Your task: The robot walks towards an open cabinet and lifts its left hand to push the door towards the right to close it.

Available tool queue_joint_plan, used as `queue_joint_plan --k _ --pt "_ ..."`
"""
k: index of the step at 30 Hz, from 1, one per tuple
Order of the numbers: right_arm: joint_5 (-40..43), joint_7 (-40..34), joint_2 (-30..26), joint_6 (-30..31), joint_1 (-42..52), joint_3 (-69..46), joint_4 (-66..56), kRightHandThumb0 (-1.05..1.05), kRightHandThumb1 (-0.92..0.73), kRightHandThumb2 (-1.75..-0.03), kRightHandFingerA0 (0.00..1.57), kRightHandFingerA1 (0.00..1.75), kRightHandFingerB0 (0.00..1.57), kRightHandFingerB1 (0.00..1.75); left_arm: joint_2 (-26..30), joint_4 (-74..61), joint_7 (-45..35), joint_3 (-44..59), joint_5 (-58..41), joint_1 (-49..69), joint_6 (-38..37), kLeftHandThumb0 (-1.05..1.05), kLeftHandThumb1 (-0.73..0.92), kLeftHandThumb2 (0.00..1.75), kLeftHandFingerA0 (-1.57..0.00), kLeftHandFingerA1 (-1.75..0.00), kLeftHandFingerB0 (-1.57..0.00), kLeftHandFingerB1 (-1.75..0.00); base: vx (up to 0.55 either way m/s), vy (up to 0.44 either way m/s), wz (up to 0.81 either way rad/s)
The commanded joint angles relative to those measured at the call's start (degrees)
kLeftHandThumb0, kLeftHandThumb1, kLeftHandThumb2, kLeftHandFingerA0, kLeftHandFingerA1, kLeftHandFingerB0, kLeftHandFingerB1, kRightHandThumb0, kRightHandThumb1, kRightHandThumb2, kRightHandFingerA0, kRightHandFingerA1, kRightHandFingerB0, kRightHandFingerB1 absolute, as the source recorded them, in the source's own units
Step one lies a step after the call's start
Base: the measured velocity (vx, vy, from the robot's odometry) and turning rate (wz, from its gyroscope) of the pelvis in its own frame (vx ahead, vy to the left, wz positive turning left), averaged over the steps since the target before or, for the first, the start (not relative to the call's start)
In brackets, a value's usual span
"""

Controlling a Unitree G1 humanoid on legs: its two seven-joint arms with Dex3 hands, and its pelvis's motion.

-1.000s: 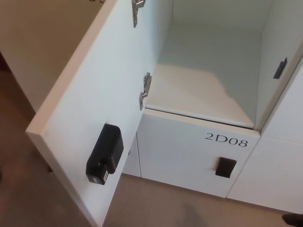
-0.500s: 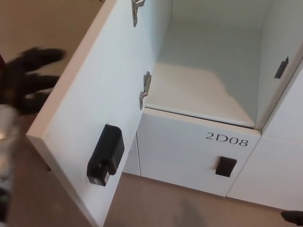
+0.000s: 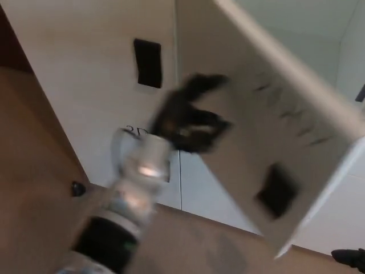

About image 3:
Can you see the white locker cabinet unit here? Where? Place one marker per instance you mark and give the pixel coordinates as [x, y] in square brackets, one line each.
[299, 28]

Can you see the black floor door stopper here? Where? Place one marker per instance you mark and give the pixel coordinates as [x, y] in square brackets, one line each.
[78, 189]

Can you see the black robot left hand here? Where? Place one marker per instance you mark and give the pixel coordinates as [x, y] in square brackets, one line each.
[185, 122]

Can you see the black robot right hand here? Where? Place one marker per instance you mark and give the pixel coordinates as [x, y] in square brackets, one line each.
[350, 258]

